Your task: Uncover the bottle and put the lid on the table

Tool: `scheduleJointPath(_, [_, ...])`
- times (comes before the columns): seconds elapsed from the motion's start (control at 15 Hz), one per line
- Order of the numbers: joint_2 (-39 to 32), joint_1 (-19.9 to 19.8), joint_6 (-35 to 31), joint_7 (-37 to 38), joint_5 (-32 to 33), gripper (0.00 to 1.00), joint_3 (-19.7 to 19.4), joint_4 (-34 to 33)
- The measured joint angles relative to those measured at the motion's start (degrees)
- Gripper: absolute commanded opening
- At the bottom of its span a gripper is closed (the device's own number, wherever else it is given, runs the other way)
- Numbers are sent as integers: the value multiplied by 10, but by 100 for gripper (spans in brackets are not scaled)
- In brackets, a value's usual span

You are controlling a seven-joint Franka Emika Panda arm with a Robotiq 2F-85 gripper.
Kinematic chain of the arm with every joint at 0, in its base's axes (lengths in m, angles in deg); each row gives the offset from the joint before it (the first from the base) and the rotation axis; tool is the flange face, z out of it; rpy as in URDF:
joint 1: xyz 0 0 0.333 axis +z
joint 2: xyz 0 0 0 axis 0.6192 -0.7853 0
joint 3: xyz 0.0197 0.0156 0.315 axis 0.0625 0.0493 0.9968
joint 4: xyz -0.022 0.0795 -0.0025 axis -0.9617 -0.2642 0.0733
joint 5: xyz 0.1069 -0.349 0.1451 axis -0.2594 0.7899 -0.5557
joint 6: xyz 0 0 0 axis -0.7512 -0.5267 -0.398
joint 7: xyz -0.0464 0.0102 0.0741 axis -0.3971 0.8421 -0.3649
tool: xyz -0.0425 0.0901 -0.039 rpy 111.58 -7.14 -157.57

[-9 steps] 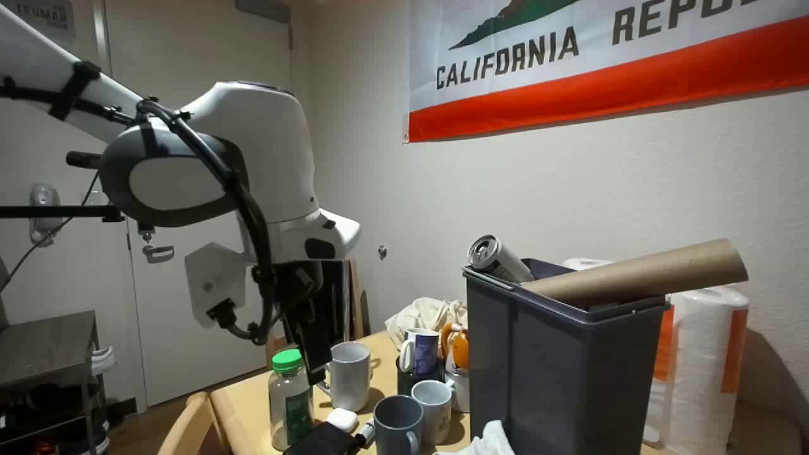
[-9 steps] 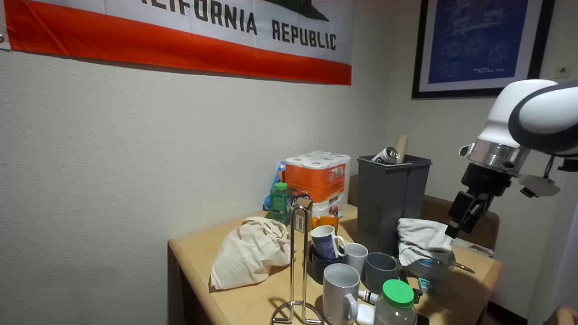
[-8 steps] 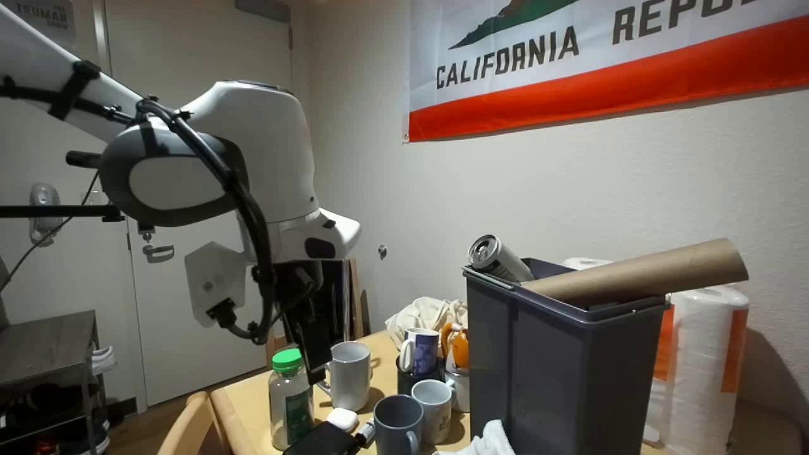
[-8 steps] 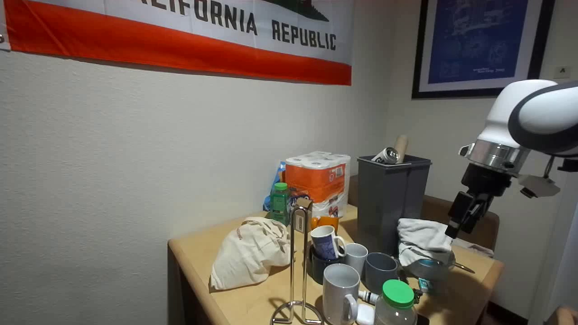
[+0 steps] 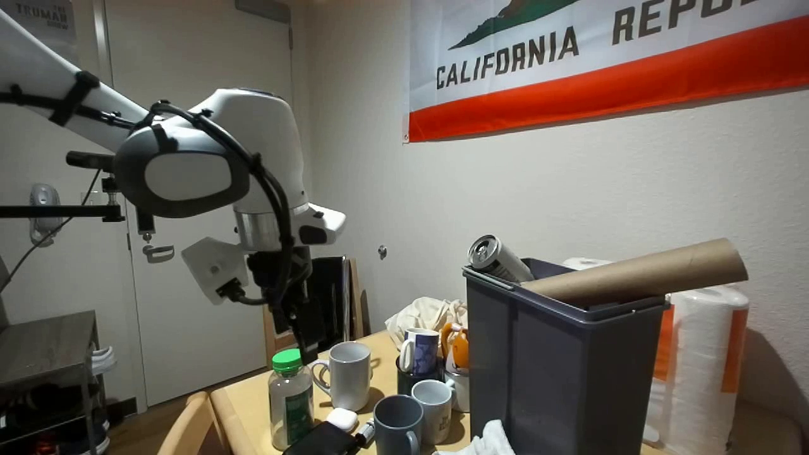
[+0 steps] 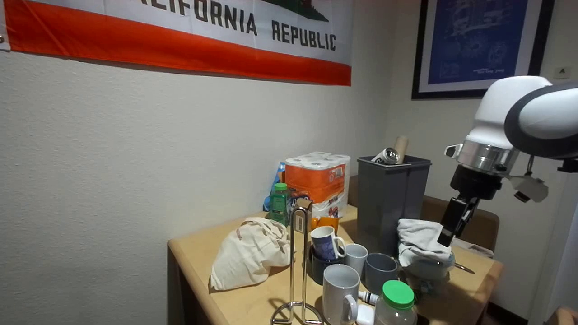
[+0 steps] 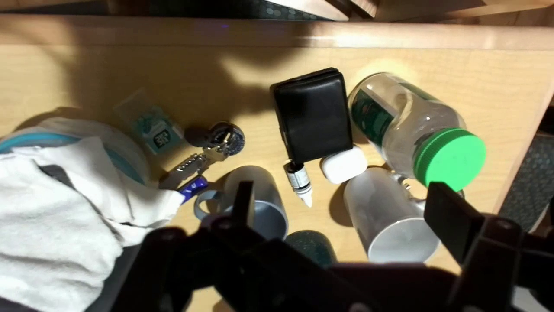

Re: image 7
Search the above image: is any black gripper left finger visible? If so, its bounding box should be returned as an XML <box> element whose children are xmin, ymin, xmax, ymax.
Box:
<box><xmin>227</xmin><ymin>179</ymin><xmax>256</xmax><ymax>231</ymax></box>

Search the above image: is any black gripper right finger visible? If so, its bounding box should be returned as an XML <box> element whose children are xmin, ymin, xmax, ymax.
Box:
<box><xmin>423</xmin><ymin>181</ymin><xmax>525</xmax><ymax>285</ymax></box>

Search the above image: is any green bottle lid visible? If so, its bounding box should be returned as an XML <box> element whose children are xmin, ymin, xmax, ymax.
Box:
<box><xmin>412</xmin><ymin>127</ymin><xmax>488</xmax><ymax>195</ymax></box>

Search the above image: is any clear plastic bottle green label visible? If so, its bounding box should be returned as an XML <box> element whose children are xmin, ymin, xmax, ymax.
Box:
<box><xmin>346</xmin><ymin>72</ymin><xmax>471</xmax><ymax>188</ymax></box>

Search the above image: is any small white dropper bottle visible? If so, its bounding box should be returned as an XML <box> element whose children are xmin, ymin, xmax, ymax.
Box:
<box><xmin>281</xmin><ymin>160</ymin><xmax>315</xmax><ymax>211</ymax></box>

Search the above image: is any grey ceramic mug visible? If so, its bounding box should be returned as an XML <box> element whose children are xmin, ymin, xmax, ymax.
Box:
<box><xmin>192</xmin><ymin>166</ymin><xmax>289</xmax><ymax>244</ymax></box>

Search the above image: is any blue key tag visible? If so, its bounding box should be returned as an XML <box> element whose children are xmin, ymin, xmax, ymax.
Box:
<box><xmin>177</xmin><ymin>176</ymin><xmax>210</xmax><ymax>202</ymax></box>

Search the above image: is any metal key bunch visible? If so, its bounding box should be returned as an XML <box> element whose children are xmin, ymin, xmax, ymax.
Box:
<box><xmin>158</xmin><ymin>122</ymin><xmax>248</xmax><ymax>192</ymax></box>

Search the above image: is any white ceramic mug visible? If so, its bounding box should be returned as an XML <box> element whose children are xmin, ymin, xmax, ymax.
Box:
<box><xmin>343</xmin><ymin>167</ymin><xmax>442</xmax><ymax>266</ymax></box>

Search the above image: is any black ribbed mat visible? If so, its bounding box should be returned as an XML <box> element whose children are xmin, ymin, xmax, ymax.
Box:
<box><xmin>497</xmin><ymin>131</ymin><xmax>554</xmax><ymax>235</ymax></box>

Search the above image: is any dark teal round object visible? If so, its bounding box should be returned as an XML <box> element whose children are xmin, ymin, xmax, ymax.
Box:
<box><xmin>284</xmin><ymin>230</ymin><xmax>340</xmax><ymax>270</ymax></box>

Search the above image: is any white earbuds case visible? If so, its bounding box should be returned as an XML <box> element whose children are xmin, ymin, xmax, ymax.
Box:
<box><xmin>319</xmin><ymin>146</ymin><xmax>369</xmax><ymax>186</ymax></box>

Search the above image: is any clear green floss package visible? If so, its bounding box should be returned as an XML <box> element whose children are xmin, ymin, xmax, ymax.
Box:
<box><xmin>113</xmin><ymin>89</ymin><xmax>187</xmax><ymax>160</ymax></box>

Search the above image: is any white towel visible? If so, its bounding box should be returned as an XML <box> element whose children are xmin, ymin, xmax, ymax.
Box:
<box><xmin>0</xmin><ymin>134</ymin><xmax>187</xmax><ymax>312</ymax></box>

